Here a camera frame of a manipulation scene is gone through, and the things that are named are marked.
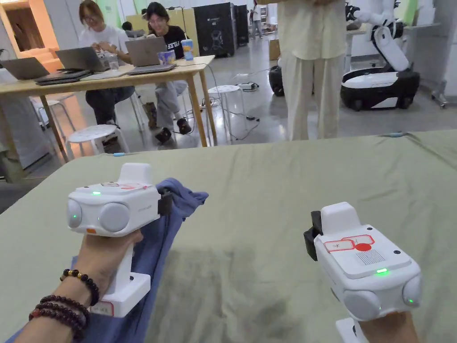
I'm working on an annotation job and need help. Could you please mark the person's right hand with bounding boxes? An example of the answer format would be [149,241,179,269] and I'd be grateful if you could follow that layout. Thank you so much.
[357,310,420,343]

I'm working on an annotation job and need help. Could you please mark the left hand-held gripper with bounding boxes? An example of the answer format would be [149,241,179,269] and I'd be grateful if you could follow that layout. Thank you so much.
[66,163,170,318]

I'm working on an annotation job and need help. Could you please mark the bed with pale green sheet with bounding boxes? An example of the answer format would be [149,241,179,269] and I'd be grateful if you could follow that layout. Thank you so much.
[0,130,457,343]

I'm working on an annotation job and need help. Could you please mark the blue shirt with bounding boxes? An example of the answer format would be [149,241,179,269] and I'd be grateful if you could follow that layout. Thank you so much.
[3,177,209,343]

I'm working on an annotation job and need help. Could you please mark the black cabinet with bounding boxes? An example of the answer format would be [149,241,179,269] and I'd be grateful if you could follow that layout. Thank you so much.
[192,3,249,58]

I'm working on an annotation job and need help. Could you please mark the white and black robot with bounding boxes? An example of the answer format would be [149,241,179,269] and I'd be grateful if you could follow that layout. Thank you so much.
[340,0,421,111]

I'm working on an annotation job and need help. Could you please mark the white round stool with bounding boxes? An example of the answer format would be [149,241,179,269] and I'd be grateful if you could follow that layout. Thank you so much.
[208,85,248,142]
[66,125,130,160]

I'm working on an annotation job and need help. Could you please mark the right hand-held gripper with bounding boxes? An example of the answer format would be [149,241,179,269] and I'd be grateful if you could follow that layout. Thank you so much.
[303,201,424,343]

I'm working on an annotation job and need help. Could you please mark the wooden table with laptops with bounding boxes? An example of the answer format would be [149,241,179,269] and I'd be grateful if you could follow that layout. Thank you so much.
[0,35,218,162]

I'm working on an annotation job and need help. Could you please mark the person's left hand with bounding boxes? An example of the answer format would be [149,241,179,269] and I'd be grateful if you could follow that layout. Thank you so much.
[72,230,144,300]

